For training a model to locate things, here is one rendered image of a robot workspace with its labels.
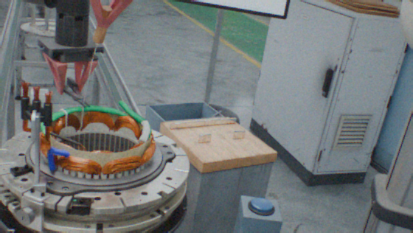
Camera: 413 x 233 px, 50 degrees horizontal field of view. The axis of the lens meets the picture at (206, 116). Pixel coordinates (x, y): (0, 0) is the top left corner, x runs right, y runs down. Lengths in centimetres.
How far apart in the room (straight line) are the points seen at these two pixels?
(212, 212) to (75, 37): 45
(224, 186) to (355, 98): 218
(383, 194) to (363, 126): 249
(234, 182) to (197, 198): 9
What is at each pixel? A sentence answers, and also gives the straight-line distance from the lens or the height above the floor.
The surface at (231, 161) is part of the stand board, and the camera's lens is 90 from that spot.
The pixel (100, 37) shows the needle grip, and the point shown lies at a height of 130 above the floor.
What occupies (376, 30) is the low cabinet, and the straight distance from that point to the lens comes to 296.
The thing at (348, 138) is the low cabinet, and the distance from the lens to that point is 315.
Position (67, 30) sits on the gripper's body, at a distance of 81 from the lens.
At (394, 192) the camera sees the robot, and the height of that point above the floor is 119.
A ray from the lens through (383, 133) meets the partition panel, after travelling 344.
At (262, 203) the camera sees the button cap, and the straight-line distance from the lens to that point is 82.
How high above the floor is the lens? 147
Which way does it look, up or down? 21 degrees down
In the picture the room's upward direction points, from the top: 9 degrees clockwise
